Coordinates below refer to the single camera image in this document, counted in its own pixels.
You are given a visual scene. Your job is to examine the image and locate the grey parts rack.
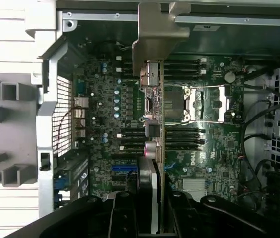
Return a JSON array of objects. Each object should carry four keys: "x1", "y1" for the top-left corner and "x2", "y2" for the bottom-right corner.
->
[{"x1": 0, "y1": 74, "x2": 40, "y2": 190}]

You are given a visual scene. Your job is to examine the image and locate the black RAM slot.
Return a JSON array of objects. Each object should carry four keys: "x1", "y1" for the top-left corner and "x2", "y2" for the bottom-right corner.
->
[
  {"x1": 123, "y1": 75, "x2": 206, "y2": 81},
  {"x1": 119, "y1": 145, "x2": 206, "y2": 152},
  {"x1": 121, "y1": 127, "x2": 206, "y2": 134},
  {"x1": 116, "y1": 56, "x2": 207, "y2": 64},
  {"x1": 117, "y1": 133, "x2": 206, "y2": 140},
  {"x1": 121, "y1": 139, "x2": 206, "y2": 146},
  {"x1": 116, "y1": 67, "x2": 207, "y2": 76},
  {"x1": 123, "y1": 64, "x2": 206, "y2": 70}
]

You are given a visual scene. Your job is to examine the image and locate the open black PC case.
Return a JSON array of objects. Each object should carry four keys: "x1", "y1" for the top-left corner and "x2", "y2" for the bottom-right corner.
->
[{"x1": 25, "y1": 0, "x2": 280, "y2": 224}]

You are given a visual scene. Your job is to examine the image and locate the blue expansion slot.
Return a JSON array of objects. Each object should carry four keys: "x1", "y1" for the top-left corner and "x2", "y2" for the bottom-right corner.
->
[{"x1": 112, "y1": 164, "x2": 140, "y2": 172}]

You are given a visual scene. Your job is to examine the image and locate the green motherboard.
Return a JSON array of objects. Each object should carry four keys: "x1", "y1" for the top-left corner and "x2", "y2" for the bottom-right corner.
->
[{"x1": 71, "y1": 53, "x2": 245, "y2": 206}]

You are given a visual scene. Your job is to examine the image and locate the CPU socket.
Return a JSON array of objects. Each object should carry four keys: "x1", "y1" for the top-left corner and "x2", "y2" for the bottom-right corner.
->
[{"x1": 164, "y1": 85, "x2": 192, "y2": 123}]

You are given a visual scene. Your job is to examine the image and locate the metal socket cover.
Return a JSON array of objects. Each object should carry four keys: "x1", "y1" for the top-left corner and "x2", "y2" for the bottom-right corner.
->
[{"x1": 185, "y1": 85, "x2": 231, "y2": 123}]

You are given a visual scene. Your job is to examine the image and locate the silver chipset heatsink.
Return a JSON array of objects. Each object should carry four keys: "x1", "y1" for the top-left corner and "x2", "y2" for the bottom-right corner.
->
[{"x1": 182, "y1": 178, "x2": 207, "y2": 196}]

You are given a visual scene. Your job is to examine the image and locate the round coin battery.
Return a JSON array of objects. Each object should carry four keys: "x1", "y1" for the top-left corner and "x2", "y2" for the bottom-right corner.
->
[{"x1": 224, "y1": 71, "x2": 236, "y2": 84}]

